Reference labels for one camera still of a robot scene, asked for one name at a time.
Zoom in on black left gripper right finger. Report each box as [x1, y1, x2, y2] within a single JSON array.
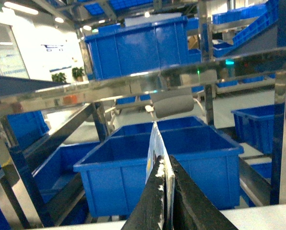
[[169, 155, 237, 230]]

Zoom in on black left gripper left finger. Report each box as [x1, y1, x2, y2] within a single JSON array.
[[122, 160, 164, 230]]

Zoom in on flower gift bag enjoy life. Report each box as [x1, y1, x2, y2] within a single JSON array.
[[146, 122, 175, 230]]

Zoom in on blue bin behind table left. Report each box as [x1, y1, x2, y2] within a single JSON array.
[[73, 126, 244, 218]]

